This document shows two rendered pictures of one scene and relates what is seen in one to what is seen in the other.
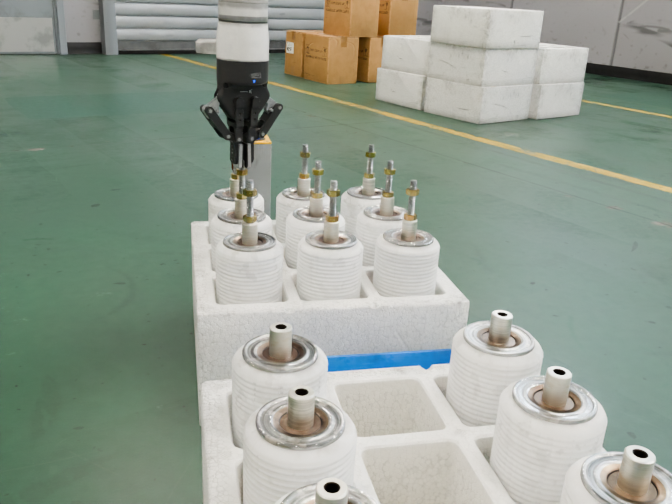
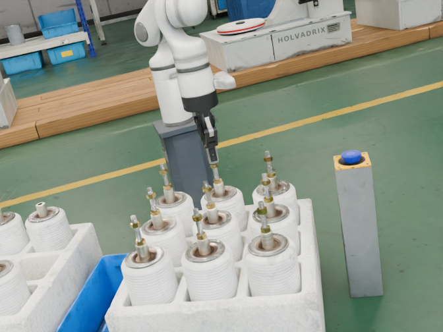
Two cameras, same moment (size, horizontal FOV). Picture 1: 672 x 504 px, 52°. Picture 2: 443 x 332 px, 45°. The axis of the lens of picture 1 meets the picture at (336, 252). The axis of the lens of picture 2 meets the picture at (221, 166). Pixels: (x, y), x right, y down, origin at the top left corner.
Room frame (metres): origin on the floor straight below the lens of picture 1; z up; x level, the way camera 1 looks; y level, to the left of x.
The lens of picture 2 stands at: (1.50, -0.84, 0.76)
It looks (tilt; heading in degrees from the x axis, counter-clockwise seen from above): 22 degrees down; 115
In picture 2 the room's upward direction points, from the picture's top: 12 degrees counter-clockwise
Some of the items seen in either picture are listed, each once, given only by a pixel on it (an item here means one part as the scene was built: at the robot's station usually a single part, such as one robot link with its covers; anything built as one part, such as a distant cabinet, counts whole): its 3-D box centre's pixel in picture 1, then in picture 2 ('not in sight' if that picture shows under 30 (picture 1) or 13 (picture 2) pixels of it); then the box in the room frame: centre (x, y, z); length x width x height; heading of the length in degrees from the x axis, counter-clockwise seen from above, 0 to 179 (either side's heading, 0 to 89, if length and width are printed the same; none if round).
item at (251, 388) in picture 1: (278, 429); (55, 247); (0.61, 0.05, 0.16); 0.10 x 0.10 x 0.18
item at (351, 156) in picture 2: not in sight; (351, 157); (1.32, 0.18, 0.32); 0.04 x 0.04 x 0.02
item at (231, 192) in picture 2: (241, 216); (220, 193); (1.03, 0.15, 0.25); 0.08 x 0.08 x 0.01
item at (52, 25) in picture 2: not in sight; (59, 23); (-2.14, 3.82, 0.36); 0.50 x 0.38 x 0.21; 126
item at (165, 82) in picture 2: not in sight; (172, 94); (0.75, 0.54, 0.39); 0.09 x 0.09 x 0.17; 36
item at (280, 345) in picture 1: (280, 341); (42, 210); (0.61, 0.05, 0.26); 0.02 x 0.02 x 0.03
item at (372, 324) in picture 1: (312, 305); (228, 284); (1.06, 0.04, 0.09); 0.39 x 0.39 x 0.18; 13
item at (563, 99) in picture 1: (531, 95); not in sight; (3.94, -1.04, 0.09); 0.39 x 0.39 x 0.18; 39
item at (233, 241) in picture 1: (249, 242); (171, 200); (0.92, 0.12, 0.25); 0.08 x 0.08 x 0.01
